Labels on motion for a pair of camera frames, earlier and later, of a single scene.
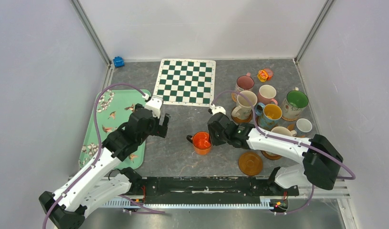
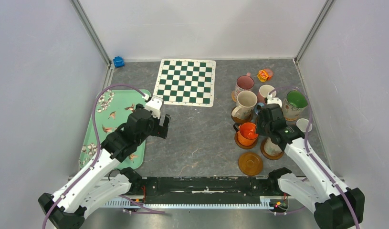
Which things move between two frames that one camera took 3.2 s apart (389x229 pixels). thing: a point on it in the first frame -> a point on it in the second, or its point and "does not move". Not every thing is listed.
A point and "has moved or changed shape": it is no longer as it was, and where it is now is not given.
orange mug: x=201 y=142 has moved or changed shape
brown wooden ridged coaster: x=269 y=155 does not move
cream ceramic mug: x=243 y=110 does not move
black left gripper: x=160 y=130 does not move
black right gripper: x=216 y=128 -> x=265 y=117
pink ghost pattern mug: x=245 y=83 does not move
